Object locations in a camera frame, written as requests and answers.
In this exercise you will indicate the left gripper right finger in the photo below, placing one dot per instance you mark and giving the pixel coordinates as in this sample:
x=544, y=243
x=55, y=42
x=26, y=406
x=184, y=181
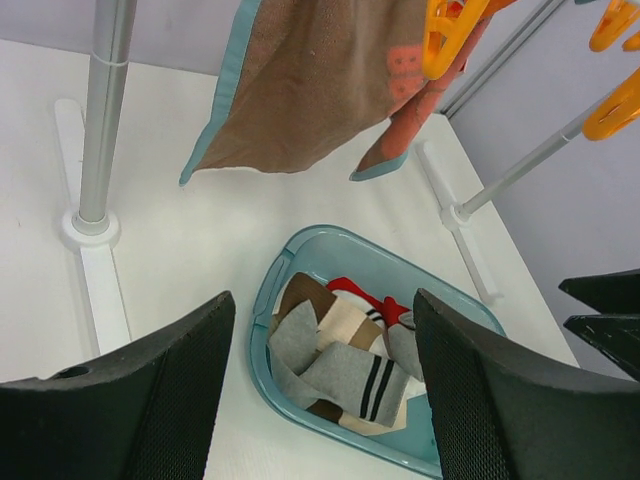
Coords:
x=503, y=411

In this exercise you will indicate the white cloth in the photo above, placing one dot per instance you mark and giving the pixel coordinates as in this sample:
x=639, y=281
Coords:
x=371, y=307

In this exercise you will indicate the teal plastic basin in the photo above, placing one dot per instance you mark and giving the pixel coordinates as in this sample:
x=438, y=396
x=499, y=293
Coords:
x=326, y=252

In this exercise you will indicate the white round clip hanger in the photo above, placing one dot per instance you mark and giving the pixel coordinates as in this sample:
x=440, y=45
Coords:
x=531, y=73

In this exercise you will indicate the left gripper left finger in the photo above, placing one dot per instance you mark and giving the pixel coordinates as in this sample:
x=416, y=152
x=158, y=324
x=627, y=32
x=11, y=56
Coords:
x=144, y=411

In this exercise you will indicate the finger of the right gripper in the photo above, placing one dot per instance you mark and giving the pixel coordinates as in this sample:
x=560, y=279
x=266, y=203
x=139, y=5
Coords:
x=606, y=293
x=614, y=336

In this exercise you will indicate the coral brown towel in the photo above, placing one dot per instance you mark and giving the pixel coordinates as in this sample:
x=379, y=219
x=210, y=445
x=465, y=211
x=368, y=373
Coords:
x=299, y=79

